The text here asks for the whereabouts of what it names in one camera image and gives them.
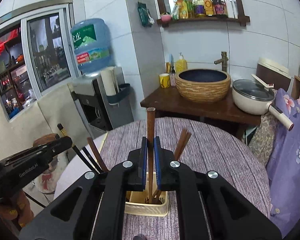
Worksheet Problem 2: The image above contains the green hanging packet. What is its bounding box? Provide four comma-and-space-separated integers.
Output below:
137, 1, 155, 27

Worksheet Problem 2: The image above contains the dark soy sauce bottle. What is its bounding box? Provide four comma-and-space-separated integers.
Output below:
211, 0, 228, 18

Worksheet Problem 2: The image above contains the yellow food packet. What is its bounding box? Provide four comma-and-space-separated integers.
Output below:
175, 0, 188, 20

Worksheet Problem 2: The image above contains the green oil bottle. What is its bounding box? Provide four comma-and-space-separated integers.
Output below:
184, 0, 194, 18

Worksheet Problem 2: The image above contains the white pan with handle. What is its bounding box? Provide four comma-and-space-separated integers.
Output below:
232, 79, 294, 131

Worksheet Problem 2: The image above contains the sliding glass window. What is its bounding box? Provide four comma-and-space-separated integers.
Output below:
0, 4, 78, 122

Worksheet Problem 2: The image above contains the white rice paddle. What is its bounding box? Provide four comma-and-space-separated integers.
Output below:
251, 74, 275, 90

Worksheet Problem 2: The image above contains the wooden chair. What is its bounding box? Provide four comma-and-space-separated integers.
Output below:
33, 133, 61, 147

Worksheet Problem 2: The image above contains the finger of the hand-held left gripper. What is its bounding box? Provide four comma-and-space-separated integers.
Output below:
4, 136, 73, 167

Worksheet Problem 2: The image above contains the beige paisley cloth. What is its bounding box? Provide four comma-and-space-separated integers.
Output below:
248, 114, 280, 165

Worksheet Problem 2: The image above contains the person's left hand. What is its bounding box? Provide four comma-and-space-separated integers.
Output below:
0, 191, 35, 228

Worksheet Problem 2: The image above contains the plain black chopstick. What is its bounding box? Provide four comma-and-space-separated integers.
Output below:
82, 147, 103, 174

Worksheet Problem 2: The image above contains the bronze faucet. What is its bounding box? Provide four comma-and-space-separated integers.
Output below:
214, 51, 228, 72

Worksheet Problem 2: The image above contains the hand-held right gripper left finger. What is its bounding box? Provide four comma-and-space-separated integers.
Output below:
21, 137, 148, 240

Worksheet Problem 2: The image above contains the brown and white rice cooker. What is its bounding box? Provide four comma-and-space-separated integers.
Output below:
255, 57, 292, 93

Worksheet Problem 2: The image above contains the purple striped tablecloth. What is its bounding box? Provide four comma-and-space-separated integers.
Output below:
99, 116, 270, 240

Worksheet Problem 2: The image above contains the blue water jug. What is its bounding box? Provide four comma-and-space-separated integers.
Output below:
70, 18, 115, 77

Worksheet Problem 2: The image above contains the wooden crate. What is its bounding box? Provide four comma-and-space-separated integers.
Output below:
291, 75, 300, 100

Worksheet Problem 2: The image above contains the teal plastic holder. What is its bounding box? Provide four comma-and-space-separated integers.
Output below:
106, 83, 131, 105

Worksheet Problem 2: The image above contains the ribbed tan sink basin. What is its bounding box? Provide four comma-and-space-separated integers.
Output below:
175, 69, 232, 103

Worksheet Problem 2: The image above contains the black floor cable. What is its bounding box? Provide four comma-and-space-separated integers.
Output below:
24, 190, 49, 208

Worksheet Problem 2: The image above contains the glass pan lid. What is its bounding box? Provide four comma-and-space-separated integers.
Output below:
232, 79, 275, 102

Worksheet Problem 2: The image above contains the purple floral cloth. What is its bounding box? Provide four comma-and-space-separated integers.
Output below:
265, 81, 300, 238

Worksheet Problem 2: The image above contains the yellow soap pump bottle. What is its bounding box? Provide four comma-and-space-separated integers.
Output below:
175, 52, 188, 74

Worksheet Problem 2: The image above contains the black chopstick with yellow bands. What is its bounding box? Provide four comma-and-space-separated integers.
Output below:
57, 123, 100, 174

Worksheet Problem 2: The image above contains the dark wooden counter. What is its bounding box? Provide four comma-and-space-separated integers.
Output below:
140, 86, 263, 140

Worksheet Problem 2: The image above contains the yellow mug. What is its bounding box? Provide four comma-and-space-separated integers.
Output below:
159, 73, 171, 88

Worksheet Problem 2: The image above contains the grey water dispenser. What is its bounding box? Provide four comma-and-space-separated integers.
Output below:
69, 66, 135, 138

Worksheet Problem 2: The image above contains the wooden framed mirror shelf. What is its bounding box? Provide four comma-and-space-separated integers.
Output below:
149, 0, 250, 28

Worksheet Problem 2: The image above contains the orange label sauce bottle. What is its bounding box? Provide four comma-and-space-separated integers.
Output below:
202, 0, 214, 17

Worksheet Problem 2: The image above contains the patterned pump bottle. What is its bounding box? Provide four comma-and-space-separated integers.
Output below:
170, 66, 177, 87

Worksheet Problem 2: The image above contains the yellow plastic utensil basket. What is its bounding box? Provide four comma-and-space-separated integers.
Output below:
124, 171, 170, 217

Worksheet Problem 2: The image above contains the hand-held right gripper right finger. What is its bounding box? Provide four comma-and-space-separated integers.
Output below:
154, 136, 282, 240

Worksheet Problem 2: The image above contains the purple label sauce bottle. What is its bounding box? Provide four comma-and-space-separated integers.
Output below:
193, 0, 206, 18

